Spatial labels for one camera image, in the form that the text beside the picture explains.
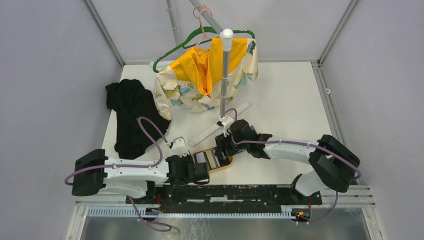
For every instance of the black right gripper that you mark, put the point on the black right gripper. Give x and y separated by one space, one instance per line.
222 143

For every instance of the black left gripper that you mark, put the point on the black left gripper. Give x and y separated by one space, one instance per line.
188 157

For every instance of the yellow box of cards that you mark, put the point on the yellow box of cards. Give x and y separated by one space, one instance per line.
214 158

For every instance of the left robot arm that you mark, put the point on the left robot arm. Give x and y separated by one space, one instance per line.
96 173

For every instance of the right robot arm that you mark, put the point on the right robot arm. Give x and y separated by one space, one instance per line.
334 166

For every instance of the white clothes rack stand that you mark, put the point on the white clothes rack stand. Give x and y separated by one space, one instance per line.
226 35

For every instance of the yellow dinosaur print shirt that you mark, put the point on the yellow dinosaur print shirt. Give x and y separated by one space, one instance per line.
193 81

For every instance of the black garment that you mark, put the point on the black garment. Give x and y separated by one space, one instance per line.
131 100

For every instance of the green clothes hanger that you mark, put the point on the green clothes hanger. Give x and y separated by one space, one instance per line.
194 33

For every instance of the pink clothes hanger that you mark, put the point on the pink clothes hanger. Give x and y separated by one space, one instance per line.
205 38

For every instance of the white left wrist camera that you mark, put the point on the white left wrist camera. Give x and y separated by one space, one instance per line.
177 147

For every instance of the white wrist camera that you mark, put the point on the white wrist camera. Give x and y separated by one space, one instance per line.
225 122
177 147

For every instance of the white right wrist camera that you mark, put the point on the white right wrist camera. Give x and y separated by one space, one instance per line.
225 122

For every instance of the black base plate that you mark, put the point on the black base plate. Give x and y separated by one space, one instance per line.
226 199

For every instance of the white slotted cable duct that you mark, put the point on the white slotted cable duct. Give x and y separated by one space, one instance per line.
129 212

